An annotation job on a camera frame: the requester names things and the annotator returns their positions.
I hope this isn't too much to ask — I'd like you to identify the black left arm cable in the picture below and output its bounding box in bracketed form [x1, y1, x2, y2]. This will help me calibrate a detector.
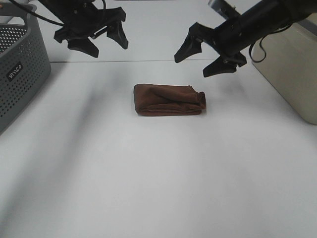
[9, 0, 65, 27]

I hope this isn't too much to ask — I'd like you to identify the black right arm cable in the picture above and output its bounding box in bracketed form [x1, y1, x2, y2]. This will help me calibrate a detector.
[248, 22, 293, 63]

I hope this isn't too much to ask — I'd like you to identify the brown towel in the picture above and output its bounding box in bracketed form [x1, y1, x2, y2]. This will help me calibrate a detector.
[133, 84, 206, 117]

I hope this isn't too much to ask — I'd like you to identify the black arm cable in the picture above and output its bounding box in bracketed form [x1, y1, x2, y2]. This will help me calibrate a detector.
[248, 22, 293, 63]
[9, 0, 65, 27]

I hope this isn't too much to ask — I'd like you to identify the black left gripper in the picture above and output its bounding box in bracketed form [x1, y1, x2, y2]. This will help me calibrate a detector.
[53, 0, 129, 58]

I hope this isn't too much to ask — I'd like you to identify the beige plastic storage bin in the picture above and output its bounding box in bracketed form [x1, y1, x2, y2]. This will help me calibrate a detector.
[252, 14, 317, 124]

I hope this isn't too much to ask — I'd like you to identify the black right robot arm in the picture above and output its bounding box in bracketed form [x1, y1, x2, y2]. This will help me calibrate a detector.
[174, 0, 317, 77]

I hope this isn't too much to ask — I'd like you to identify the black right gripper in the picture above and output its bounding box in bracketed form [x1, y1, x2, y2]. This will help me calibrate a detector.
[174, 14, 255, 77]

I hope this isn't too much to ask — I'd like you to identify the grey perforated plastic basket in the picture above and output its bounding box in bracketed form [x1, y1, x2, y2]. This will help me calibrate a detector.
[0, 0, 51, 131]

